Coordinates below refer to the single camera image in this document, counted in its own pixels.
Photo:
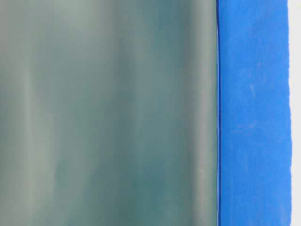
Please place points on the blue table cloth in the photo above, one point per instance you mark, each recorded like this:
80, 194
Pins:
255, 121

